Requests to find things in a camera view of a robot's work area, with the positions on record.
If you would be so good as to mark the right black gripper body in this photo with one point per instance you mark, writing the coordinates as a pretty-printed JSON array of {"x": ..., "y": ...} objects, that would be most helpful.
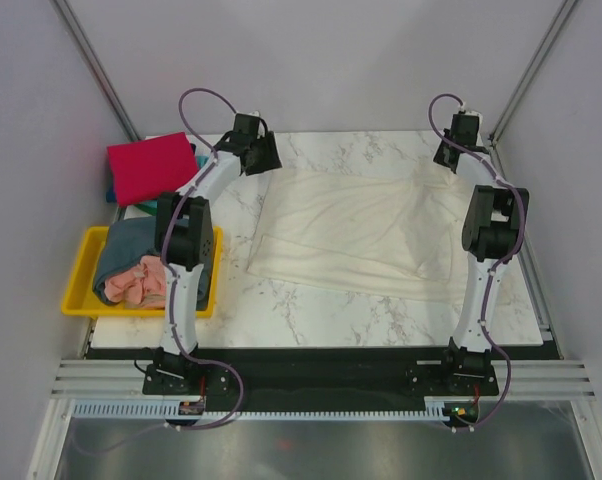
[{"x": 440, "y": 153}]

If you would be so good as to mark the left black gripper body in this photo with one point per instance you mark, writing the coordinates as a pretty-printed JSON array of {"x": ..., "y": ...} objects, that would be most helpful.
[{"x": 266, "y": 156}]

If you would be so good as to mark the cream white t shirt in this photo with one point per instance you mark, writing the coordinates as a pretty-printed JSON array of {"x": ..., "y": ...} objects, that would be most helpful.
[{"x": 397, "y": 238}]

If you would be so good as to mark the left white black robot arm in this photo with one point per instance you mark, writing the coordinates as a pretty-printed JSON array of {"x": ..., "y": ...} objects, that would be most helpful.
[{"x": 185, "y": 240}]

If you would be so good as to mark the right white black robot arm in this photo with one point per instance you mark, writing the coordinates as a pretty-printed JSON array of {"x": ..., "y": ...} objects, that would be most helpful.
[{"x": 492, "y": 235}]

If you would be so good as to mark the folded turquoise t shirt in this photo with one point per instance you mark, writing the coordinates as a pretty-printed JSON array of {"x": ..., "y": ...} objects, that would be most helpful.
[{"x": 150, "y": 207}]

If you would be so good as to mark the folded magenta t shirt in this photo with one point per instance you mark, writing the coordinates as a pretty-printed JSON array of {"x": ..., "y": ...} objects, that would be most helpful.
[{"x": 148, "y": 167}]

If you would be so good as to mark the folded navy blue t shirt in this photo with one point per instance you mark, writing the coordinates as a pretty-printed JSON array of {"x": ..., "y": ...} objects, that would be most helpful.
[{"x": 112, "y": 192}]

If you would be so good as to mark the grey blue t shirt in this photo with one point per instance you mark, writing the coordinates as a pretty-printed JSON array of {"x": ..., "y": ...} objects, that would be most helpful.
[{"x": 126, "y": 243}]

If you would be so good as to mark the pink t shirt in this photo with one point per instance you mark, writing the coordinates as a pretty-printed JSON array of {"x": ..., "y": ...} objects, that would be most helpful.
[{"x": 143, "y": 286}]

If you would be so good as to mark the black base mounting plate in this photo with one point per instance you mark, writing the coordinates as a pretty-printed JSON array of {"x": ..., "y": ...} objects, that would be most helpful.
[{"x": 322, "y": 380}]

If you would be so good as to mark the yellow plastic tray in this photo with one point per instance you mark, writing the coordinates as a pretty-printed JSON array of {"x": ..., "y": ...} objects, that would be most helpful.
[{"x": 80, "y": 300}]

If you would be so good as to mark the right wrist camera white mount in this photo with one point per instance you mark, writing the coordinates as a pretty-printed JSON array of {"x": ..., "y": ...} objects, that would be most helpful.
[{"x": 466, "y": 109}]

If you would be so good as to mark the right aluminium frame post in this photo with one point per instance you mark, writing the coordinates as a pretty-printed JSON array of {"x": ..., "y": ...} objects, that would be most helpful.
[{"x": 552, "y": 34}]

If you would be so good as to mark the aluminium frame post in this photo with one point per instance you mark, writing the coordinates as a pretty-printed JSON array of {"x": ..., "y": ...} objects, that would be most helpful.
[
  {"x": 89, "y": 55},
  {"x": 552, "y": 34}
]

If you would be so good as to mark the left aluminium frame post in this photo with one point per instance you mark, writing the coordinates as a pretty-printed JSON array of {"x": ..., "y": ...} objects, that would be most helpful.
[{"x": 89, "y": 55}]

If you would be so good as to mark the aluminium extrusion rail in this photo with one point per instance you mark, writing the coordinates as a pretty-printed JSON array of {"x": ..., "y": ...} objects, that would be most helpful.
[{"x": 531, "y": 380}]

